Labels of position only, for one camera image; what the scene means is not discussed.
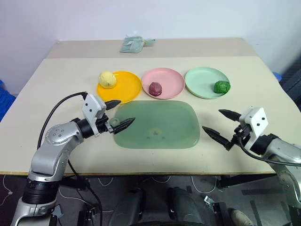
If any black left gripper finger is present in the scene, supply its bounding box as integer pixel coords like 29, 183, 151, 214
105, 100, 122, 112
110, 117, 136, 135

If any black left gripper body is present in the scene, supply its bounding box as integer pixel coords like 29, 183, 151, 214
95, 112, 116, 135

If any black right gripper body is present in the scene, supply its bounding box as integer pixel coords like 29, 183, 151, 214
229, 124, 252, 148

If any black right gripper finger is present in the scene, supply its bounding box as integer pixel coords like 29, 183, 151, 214
202, 126, 233, 152
218, 109, 243, 122

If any yellow round plate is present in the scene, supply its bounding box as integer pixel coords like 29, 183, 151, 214
96, 71, 143, 105

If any mint green round plate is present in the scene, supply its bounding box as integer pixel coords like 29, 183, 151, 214
184, 66, 230, 100

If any pink round plate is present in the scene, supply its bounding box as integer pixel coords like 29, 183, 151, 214
141, 67, 185, 100

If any pale yellow toy potato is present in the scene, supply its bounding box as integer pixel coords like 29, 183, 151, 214
98, 71, 118, 89

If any green toy cabbage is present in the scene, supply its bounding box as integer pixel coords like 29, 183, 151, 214
214, 80, 231, 96

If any translucent green cutting board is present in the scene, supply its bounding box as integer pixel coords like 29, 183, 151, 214
112, 100, 201, 150

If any purple toy sweet potato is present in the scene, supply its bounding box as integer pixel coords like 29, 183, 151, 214
148, 81, 163, 97

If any folded pale green cloth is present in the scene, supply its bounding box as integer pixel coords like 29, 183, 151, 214
119, 35, 144, 54

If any silver metal clamp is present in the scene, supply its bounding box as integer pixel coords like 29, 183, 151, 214
203, 195, 218, 209

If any dark slatted crate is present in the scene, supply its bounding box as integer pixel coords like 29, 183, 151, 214
280, 53, 301, 107

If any small pale green pouch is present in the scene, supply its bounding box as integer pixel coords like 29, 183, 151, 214
143, 38, 157, 48

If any dark rounded robot leg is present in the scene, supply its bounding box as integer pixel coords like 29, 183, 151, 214
166, 186, 209, 226

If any beige shoe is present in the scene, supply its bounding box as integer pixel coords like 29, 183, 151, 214
229, 208, 255, 226

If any blue plastic crate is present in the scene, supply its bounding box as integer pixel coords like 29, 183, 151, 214
0, 79, 16, 123

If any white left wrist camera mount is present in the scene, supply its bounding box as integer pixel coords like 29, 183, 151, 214
82, 94, 107, 137

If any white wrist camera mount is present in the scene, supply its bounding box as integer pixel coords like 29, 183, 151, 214
82, 94, 107, 137
239, 107, 269, 152

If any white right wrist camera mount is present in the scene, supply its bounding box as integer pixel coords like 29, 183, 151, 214
239, 107, 269, 152

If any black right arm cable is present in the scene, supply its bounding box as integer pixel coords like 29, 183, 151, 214
237, 135, 301, 167

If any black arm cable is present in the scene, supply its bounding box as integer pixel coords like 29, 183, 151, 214
37, 91, 89, 150
237, 135, 301, 167

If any black table frame bracket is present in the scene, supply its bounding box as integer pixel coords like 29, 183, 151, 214
215, 174, 278, 189
58, 176, 91, 192

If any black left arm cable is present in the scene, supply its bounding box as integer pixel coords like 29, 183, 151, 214
37, 91, 89, 150

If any white floor cable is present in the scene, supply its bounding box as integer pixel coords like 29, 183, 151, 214
191, 175, 217, 194
97, 176, 114, 187
0, 175, 14, 208
151, 175, 172, 184

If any thin black floor cable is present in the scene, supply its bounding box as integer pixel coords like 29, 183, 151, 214
67, 160, 103, 226

